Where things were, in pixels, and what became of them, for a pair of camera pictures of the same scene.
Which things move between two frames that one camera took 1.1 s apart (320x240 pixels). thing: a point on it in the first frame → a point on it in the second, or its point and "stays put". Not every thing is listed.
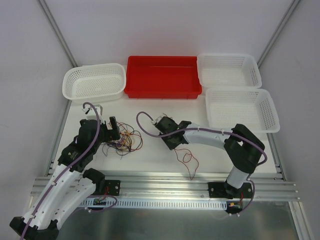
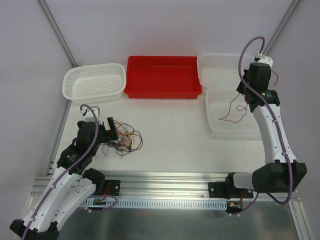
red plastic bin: x=162 y=77 stays put
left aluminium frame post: x=58 y=33 stays put
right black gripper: x=163 y=124 → x=243 y=88
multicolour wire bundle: x=129 y=140 stays put
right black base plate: x=223 y=190 stays put
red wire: x=198 y=163 → x=222 y=118
